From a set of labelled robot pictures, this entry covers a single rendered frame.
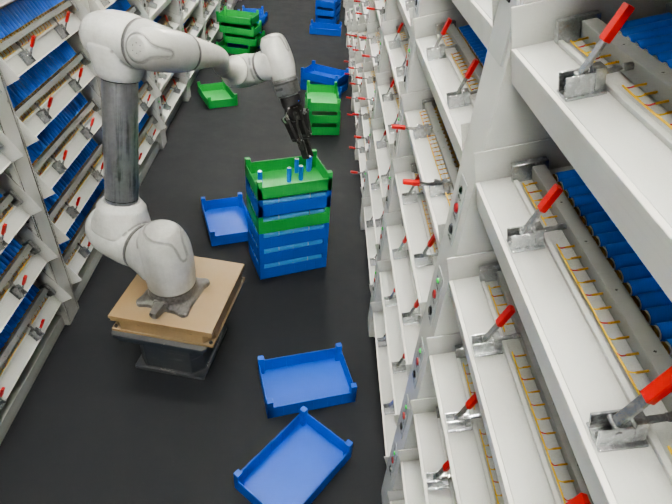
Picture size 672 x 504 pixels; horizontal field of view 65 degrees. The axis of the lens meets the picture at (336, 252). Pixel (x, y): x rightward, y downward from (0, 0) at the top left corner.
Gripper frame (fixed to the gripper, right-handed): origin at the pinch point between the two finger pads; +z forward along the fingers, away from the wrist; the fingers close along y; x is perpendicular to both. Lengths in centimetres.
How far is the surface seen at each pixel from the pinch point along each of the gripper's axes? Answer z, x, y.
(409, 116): -10, 61, 17
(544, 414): 15, 120, 86
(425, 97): -14, 64, 12
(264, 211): 18.1, -13.8, 17.6
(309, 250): 43.6, -15.0, 1.0
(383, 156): 12.2, 17.3, -22.4
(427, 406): 41, 85, 68
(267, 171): 7.2, -23.7, 2.0
